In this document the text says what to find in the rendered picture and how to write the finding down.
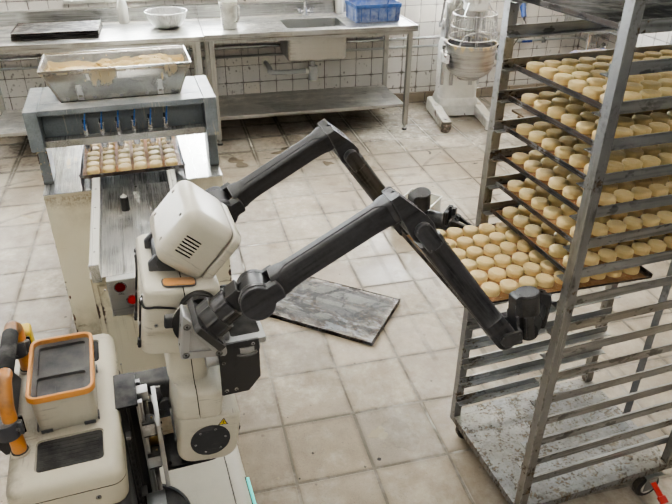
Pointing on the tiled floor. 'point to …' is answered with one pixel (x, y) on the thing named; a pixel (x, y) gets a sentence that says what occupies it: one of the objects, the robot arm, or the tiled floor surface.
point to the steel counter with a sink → (260, 30)
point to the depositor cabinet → (66, 217)
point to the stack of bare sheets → (337, 310)
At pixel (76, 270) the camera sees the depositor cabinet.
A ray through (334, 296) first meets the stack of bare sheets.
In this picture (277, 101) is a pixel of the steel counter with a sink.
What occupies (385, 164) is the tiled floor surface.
